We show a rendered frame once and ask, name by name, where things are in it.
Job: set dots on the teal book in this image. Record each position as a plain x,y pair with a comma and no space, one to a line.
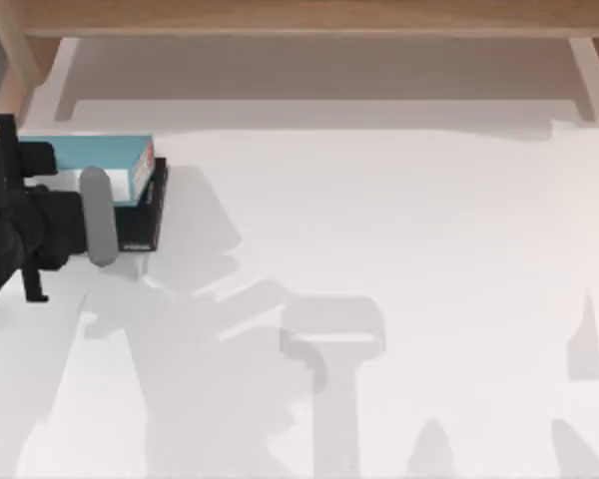
100,149

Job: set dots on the black book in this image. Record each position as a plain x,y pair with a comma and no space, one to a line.
141,224

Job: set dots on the wooden shelf unit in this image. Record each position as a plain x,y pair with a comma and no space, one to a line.
299,17

